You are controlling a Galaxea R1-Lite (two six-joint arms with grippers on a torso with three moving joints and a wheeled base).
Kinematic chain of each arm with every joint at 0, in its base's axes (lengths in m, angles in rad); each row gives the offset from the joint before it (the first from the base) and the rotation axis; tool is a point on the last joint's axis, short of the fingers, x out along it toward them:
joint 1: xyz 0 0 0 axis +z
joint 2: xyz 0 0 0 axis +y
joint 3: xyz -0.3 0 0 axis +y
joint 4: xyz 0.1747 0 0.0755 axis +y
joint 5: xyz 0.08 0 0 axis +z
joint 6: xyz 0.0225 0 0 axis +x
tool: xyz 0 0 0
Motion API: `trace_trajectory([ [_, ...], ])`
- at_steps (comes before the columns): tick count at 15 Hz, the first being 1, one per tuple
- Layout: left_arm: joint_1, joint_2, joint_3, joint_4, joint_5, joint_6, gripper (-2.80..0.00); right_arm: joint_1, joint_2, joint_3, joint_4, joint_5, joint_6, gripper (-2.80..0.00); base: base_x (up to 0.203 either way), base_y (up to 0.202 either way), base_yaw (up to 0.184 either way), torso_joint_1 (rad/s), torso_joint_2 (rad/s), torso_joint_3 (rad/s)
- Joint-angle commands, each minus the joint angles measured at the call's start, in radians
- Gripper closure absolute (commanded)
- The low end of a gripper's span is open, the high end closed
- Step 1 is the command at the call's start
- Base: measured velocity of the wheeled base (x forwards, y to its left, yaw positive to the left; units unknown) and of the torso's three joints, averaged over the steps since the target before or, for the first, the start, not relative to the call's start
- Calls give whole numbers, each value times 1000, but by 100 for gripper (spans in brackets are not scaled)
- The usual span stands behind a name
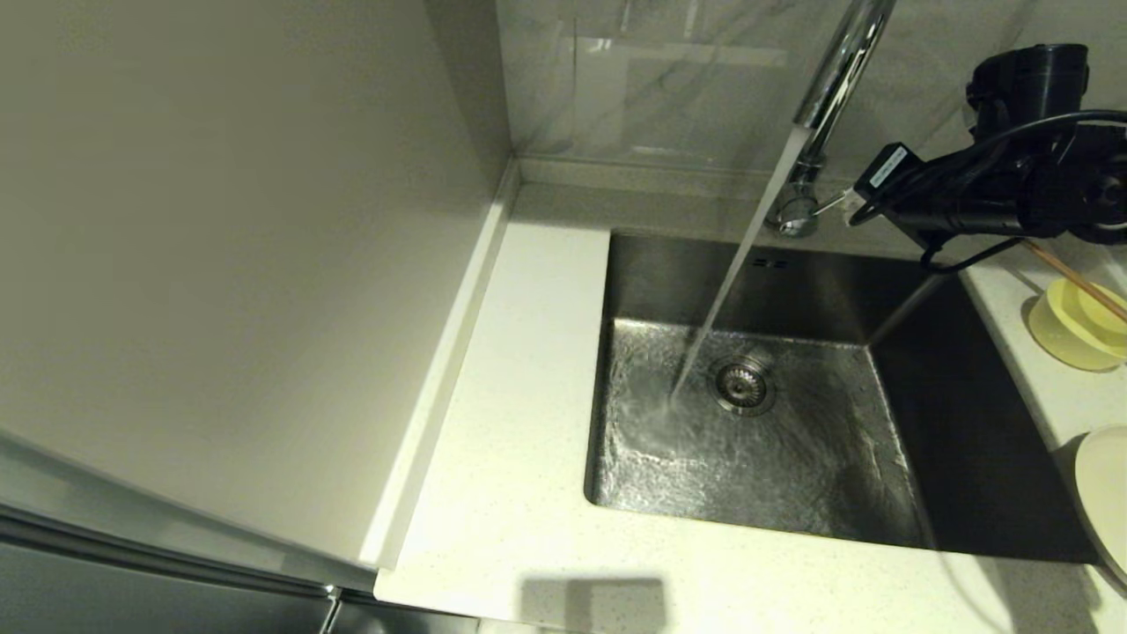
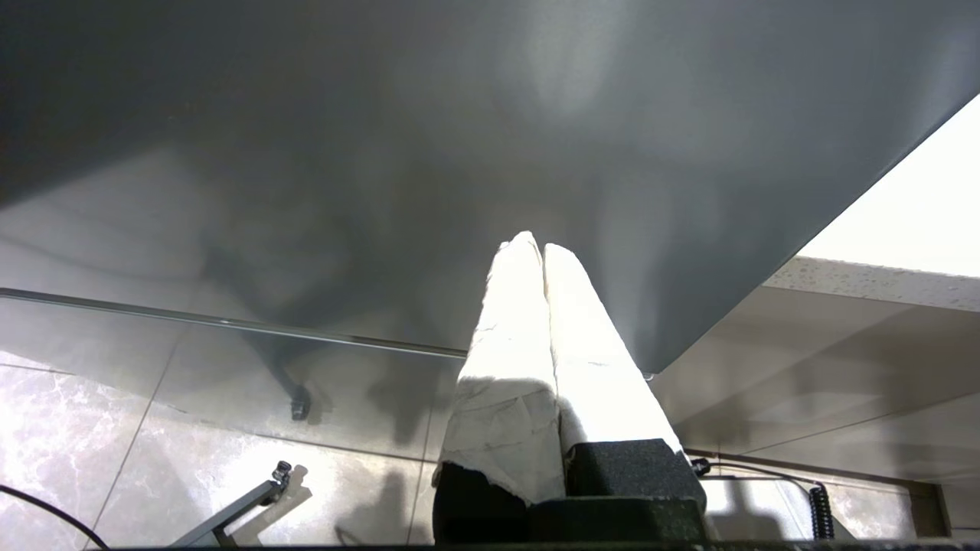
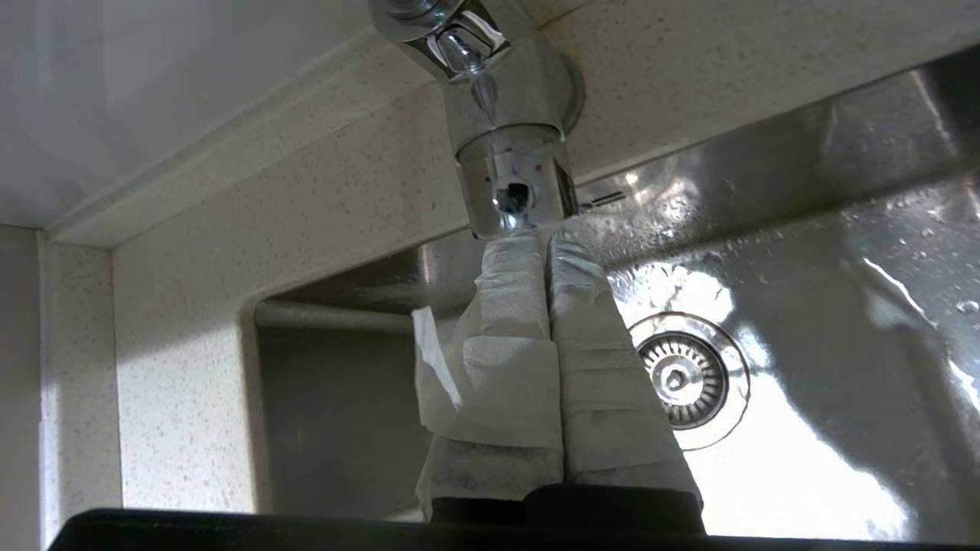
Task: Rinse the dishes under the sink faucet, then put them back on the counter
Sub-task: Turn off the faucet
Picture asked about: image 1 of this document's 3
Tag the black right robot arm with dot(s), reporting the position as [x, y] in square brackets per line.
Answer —
[1048, 88]

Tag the cream white round plate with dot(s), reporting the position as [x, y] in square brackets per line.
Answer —
[1105, 502]

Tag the chrome kitchen faucet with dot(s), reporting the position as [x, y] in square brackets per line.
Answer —
[832, 79]

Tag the stainless steel sink basin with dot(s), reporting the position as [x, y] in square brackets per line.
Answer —
[792, 458]

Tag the round metal drain strainer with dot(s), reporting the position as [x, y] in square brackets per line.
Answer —
[742, 385]

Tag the yellow plastic bowl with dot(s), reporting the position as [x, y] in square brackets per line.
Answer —
[1070, 333]

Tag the grey tall cabinet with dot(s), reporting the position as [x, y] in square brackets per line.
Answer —
[220, 264]

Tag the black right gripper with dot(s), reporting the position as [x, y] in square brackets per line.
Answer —
[942, 198]

